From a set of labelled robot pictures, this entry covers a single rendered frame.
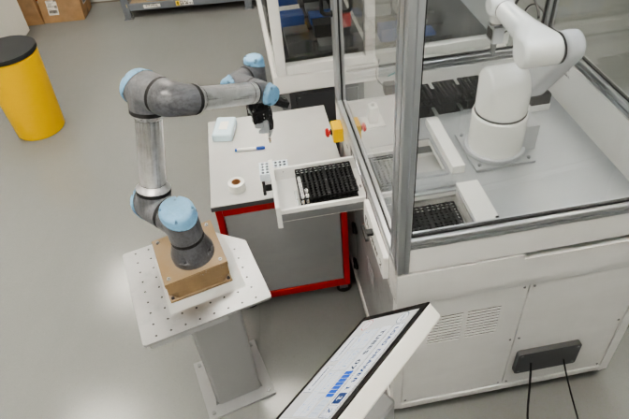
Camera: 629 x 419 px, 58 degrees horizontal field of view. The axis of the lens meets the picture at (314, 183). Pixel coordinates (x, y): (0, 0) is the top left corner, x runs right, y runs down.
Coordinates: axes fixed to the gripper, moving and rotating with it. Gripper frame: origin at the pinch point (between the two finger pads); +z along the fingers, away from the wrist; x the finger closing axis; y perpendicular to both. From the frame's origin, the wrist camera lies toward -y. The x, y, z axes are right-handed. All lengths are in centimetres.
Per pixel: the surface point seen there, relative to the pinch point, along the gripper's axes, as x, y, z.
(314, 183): 26.5, -6.4, 10.8
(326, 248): 18, -12, 60
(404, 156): 86, -7, -44
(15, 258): -95, 132, 98
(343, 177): 31.9, -16.5, 7.9
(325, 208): 40.9, -3.6, 10.6
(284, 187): 18.5, 3.7, 14.3
